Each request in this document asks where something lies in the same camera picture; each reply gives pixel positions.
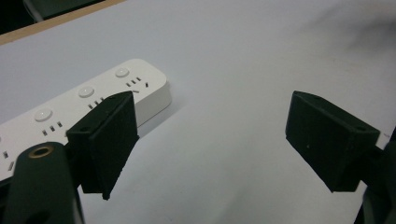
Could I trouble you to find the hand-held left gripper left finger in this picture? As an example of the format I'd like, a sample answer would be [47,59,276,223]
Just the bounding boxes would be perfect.
[65,91,140,201]

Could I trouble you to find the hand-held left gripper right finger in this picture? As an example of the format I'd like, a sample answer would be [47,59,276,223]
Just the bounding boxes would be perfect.
[285,90,381,193]

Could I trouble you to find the white power strip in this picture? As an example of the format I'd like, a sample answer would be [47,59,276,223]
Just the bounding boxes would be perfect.
[0,58,173,182]

